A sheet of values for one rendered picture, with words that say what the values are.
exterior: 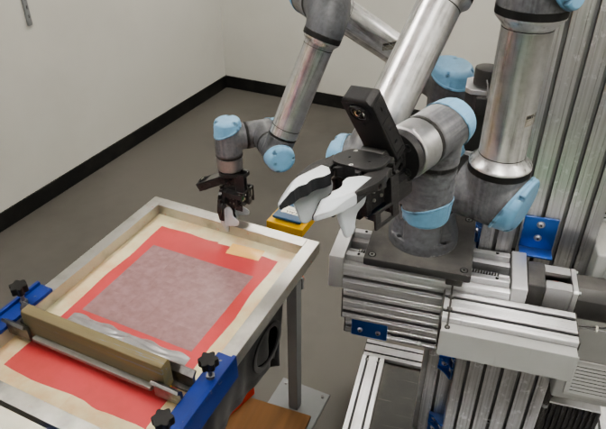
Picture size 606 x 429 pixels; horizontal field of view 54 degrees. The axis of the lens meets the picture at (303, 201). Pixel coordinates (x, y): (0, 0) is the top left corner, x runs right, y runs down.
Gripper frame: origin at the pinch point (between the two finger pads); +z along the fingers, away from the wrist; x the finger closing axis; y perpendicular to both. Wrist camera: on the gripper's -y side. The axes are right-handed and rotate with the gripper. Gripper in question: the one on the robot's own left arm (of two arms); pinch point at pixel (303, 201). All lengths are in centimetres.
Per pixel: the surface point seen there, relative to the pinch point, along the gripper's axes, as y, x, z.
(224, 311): 63, 62, -31
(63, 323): 51, 77, 2
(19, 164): 94, 307, -83
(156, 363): 54, 52, -4
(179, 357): 63, 59, -14
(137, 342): 62, 70, -10
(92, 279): 58, 99, -16
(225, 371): 61, 43, -15
